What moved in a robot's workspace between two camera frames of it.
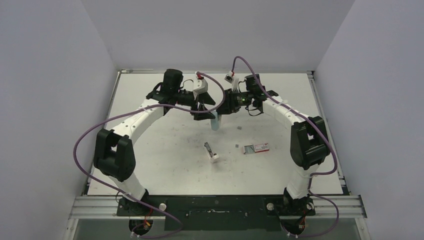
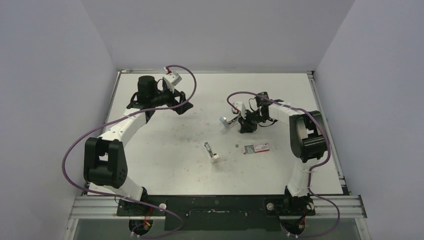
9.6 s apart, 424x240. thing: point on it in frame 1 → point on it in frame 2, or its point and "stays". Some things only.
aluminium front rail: x=106 y=207 stays
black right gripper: x=225 y=104 → x=248 y=120
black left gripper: x=203 y=98 → x=174 y=102
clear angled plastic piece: x=214 y=123 → x=229 y=124
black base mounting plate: x=217 y=213 stays
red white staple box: x=256 y=148 stays
